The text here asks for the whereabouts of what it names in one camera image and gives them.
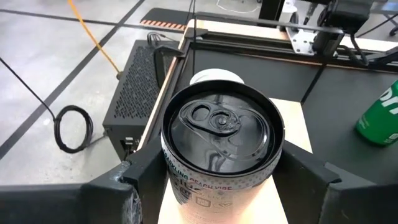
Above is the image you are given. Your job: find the wooden tray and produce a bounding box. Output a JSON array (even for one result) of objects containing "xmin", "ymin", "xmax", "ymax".
[{"xmin": 157, "ymin": 96, "xmax": 313, "ymax": 224}]

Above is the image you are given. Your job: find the red Coca-Cola Star Wars can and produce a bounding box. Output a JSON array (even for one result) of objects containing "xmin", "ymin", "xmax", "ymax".
[{"xmin": 188, "ymin": 68, "xmax": 246, "ymax": 85}]

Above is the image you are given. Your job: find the black mat with orange stripes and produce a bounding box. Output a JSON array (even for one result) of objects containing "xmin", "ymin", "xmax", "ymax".
[{"xmin": 139, "ymin": 7, "xmax": 195, "ymax": 31}]

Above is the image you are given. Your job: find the yellow extension cable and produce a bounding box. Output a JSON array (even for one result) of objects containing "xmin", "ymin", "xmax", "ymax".
[{"xmin": 67, "ymin": 0, "xmax": 123, "ymax": 80}]

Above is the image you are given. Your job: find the black perforated computer case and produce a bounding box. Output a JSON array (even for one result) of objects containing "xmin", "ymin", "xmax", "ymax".
[{"xmin": 102, "ymin": 39, "xmax": 187, "ymax": 161}]

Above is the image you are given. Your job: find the black hanging cable with coil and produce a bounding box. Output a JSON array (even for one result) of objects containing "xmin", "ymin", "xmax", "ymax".
[{"xmin": 0, "ymin": 57, "xmax": 94, "ymax": 154}]

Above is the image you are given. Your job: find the tall silver Celsius can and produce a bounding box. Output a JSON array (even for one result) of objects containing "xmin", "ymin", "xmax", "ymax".
[{"xmin": 160, "ymin": 80, "xmax": 286, "ymax": 224}]

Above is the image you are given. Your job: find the green Sprite can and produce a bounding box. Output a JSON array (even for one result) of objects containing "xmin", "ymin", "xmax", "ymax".
[{"xmin": 355, "ymin": 79, "xmax": 398, "ymax": 146}]

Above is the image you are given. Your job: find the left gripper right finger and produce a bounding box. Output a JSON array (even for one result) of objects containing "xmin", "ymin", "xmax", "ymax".
[{"xmin": 273, "ymin": 140, "xmax": 343, "ymax": 224}]

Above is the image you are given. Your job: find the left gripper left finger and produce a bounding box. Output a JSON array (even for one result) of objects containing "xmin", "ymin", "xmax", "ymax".
[{"xmin": 120, "ymin": 136, "xmax": 171, "ymax": 224}]

